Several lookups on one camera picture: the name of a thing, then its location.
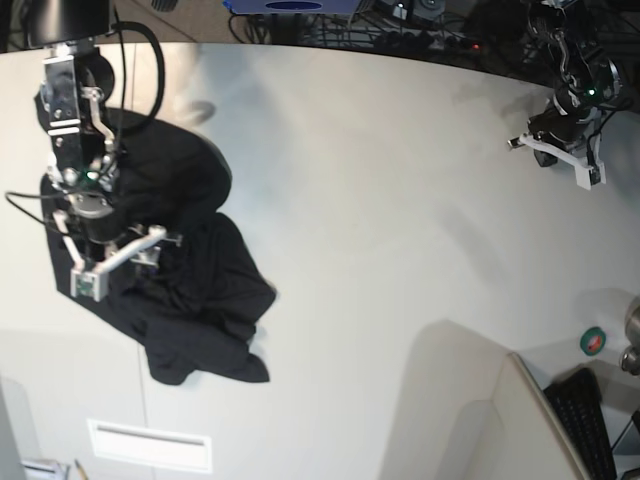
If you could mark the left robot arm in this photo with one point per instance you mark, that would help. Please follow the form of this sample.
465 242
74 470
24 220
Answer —
586 88

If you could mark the black t-shirt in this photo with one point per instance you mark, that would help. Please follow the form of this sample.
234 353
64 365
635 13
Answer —
198 310

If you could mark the green tape roll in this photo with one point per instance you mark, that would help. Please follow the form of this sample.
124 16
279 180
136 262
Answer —
592 341

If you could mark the black keyboard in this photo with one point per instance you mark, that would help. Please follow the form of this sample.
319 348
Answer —
576 401

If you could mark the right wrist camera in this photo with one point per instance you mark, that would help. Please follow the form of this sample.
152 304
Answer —
89 284

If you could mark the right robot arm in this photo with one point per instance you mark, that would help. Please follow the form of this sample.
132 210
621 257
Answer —
87 144

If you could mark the pencil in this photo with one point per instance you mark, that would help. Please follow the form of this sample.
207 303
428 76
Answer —
81 471

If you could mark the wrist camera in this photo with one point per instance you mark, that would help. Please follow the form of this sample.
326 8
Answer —
89 284
588 176

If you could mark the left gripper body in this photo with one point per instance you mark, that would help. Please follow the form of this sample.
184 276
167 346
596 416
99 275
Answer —
556 129

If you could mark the silver metal cylinder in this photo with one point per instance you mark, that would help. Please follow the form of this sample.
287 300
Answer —
629 359

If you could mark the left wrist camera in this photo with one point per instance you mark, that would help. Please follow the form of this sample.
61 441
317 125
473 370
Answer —
588 176

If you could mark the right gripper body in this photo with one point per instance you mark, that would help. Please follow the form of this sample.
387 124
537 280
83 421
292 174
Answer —
94 229

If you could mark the power strip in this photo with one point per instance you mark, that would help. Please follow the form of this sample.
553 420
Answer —
424 41

